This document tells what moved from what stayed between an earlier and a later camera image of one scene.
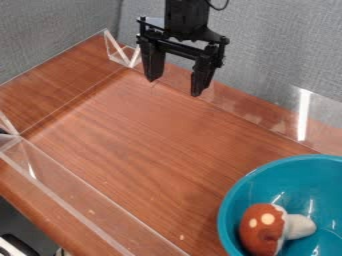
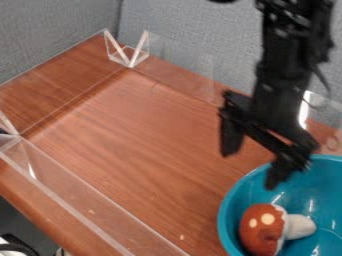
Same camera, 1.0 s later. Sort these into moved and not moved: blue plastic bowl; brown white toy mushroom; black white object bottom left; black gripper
Moved: black gripper
Not moved: blue plastic bowl; brown white toy mushroom; black white object bottom left
